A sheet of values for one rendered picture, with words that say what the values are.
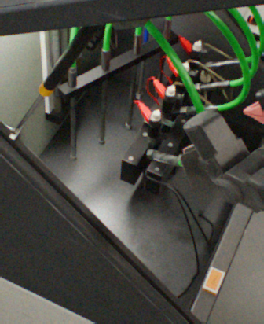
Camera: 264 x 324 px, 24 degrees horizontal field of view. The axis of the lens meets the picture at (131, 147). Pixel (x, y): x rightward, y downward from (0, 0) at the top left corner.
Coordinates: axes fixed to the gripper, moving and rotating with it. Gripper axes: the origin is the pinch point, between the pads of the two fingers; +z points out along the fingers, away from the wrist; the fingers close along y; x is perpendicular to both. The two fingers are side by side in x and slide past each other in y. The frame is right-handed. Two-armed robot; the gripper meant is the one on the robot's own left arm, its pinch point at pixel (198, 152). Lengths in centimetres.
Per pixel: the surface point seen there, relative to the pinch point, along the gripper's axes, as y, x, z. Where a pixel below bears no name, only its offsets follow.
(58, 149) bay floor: 23, -2, 50
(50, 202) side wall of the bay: 27.6, -3.8, -5.7
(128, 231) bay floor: 15.6, 19.2, 31.0
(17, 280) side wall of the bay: 42, 17, 25
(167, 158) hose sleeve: 4.5, 0.5, 7.0
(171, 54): 0.1, -19.1, -7.9
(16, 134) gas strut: 28.2, -16.8, -7.3
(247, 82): -16.3, -6.6, 10.3
